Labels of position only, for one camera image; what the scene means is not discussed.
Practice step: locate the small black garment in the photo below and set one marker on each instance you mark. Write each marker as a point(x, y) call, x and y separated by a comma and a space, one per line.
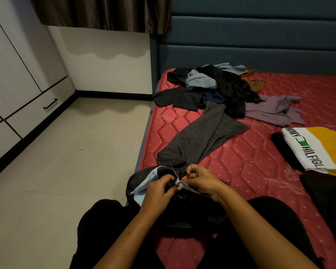
point(179, 75)

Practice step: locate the person's left forearm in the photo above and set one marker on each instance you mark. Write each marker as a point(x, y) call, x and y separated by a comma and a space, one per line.
point(122, 242)

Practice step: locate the red quilted mattress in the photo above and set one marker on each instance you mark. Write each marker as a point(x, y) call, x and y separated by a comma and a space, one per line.
point(249, 162)

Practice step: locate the folded white yellow t-shirt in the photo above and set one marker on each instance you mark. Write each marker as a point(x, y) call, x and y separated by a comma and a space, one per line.
point(316, 147)

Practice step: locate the person's right hand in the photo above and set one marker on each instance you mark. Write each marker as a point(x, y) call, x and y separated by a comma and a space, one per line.
point(205, 180)

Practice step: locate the brown curtain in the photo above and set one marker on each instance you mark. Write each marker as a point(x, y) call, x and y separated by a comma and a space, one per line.
point(106, 13)

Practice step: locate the dark grey trousers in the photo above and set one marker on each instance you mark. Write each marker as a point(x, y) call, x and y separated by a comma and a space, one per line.
point(201, 134)

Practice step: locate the blue padded headboard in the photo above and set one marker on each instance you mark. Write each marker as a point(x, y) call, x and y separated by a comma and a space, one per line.
point(254, 36)

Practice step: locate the person's left hand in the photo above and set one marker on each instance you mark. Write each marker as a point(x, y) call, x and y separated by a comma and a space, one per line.
point(154, 197)

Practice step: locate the black spread garment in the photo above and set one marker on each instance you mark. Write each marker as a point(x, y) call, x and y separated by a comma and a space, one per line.
point(329, 198)

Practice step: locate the navy blue garment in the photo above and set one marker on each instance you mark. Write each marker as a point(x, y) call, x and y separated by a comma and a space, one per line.
point(212, 97)

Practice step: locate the large black garment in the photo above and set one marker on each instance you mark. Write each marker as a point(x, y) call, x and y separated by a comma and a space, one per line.
point(232, 86)

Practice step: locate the pale blue flat garment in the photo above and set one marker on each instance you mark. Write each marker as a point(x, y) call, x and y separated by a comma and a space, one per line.
point(229, 68)

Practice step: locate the person's right thumb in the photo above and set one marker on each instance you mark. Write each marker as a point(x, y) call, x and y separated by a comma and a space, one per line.
point(189, 182)

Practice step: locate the white wardrobe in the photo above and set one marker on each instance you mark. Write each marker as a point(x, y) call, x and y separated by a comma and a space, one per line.
point(14, 81)

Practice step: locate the person's left thumb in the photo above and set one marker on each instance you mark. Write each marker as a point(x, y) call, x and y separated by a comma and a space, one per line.
point(173, 191)

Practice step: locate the purple garment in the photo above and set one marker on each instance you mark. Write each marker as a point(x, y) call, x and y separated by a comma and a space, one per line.
point(268, 112)

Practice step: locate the light blue crumpled garment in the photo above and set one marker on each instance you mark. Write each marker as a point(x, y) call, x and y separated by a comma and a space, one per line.
point(198, 79)

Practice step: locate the brown garment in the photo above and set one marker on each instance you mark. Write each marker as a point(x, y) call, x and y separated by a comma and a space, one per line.
point(256, 85)

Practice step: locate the charcoal flat garment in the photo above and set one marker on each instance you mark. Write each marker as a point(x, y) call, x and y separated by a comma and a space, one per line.
point(179, 98)

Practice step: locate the person's right forearm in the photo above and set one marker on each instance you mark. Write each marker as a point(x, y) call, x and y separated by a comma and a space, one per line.
point(257, 232)

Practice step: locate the person's right leg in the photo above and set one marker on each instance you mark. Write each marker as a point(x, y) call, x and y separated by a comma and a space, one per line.
point(282, 218)

